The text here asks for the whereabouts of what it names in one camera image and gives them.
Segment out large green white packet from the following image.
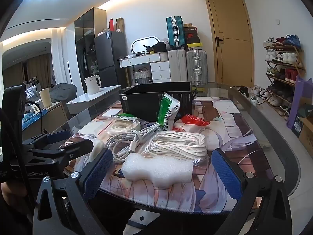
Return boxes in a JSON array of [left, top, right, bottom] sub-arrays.
[[156, 92, 181, 132]]

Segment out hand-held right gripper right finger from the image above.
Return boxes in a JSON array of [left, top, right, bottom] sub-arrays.
[[211, 149, 292, 235]]

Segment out group of racked sneakers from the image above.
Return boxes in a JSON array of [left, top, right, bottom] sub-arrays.
[[263, 35, 302, 121]]

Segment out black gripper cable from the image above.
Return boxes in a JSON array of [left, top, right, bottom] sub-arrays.
[[24, 100, 43, 136]]

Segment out large bagged white rope bundle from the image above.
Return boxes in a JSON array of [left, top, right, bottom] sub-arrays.
[[147, 131, 209, 165]]

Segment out tan wooden door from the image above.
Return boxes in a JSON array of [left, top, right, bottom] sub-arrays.
[[204, 0, 255, 88]]

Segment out red white packet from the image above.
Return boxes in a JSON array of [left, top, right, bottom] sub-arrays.
[[172, 114, 211, 132]]

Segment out teal suitcase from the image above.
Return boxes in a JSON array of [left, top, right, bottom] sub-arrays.
[[166, 16, 184, 49]]

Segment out wooden shoe rack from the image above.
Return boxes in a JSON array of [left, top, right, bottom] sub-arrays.
[[264, 44, 306, 118]]

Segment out small green white packet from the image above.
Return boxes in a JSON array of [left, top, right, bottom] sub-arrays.
[[108, 113, 141, 123]]

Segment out white charging cable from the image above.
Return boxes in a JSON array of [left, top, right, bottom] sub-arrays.
[[105, 124, 163, 164]]

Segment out silver suitcase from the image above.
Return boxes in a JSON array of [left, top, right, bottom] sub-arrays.
[[186, 50, 208, 86]]

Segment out beige cylinder bin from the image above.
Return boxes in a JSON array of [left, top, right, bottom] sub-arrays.
[[39, 88, 52, 108]]

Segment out group of white sneakers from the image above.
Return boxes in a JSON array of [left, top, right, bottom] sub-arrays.
[[249, 85, 271, 106]]

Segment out grey bean bag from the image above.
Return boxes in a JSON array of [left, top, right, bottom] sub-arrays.
[[52, 83, 78, 102]]

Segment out black bag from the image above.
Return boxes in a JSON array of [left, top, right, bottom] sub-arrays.
[[153, 42, 167, 53]]

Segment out white suitcase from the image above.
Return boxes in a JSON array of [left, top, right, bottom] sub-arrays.
[[167, 49, 188, 83]]

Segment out clothes rack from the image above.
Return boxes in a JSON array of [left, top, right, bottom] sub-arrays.
[[22, 77, 41, 91]]

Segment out black glass cabinet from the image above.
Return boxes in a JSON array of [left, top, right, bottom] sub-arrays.
[[74, 7, 107, 96]]

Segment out low wooden cabinet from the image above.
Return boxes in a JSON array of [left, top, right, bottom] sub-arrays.
[[22, 100, 69, 138]]

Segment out bagged white rope coil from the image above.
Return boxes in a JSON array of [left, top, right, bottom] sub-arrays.
[[108, 119, 143, 137]]

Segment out oval vanity mirror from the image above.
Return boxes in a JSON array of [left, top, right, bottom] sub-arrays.
[[131, 36, 161, 55]]

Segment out white side table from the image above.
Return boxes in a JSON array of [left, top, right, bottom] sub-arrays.
[[67, 85, 122, 115]]

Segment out open brown cardboard box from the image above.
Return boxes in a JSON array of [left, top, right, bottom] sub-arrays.
[[292, 114, 313, 155]]

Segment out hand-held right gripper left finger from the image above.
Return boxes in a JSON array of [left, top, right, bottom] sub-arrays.
[[33, 148, 114, 235]]

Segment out flat brown cardboard piece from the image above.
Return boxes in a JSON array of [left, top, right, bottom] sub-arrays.
[[115, 17, 125, 33]]

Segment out brown curtain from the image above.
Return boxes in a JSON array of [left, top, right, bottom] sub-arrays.
[[2, 54, 52, 87]]

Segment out black cardboard box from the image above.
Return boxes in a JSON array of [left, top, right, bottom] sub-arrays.
[[119, 81, 194, 123]]

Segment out white woven basket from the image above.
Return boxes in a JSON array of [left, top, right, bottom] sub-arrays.
[[133, 70, 150, 85]]

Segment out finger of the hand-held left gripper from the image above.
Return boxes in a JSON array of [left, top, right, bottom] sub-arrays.
[[31, 139, 95, 162], [23, 130, 72, 150]]

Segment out white foam block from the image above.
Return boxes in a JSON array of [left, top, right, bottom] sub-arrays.
[[121, 152, 194, 184]]

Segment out black shoe box red logo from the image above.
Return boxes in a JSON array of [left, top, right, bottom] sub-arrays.
[[184, 27, 199, 39]]

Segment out white electric kettle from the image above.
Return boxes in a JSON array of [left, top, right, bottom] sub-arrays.
[[84, 75, 103, 95]]

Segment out dark grey fridge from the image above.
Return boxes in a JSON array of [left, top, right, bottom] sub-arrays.
[[94, 31, 128, 89]]

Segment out white vanity desk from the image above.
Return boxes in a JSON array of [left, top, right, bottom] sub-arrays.
[[118, 52, 172, 84]]

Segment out purple tote bag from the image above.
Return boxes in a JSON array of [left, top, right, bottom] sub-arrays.
[[286, 75, 313, 130]]

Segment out white sheer curtain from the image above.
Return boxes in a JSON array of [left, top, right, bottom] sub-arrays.
[[50, 27, 77, 87]]

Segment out printed cartoon desk mat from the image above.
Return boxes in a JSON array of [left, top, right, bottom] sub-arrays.
[[59, 95, 275, 212]]

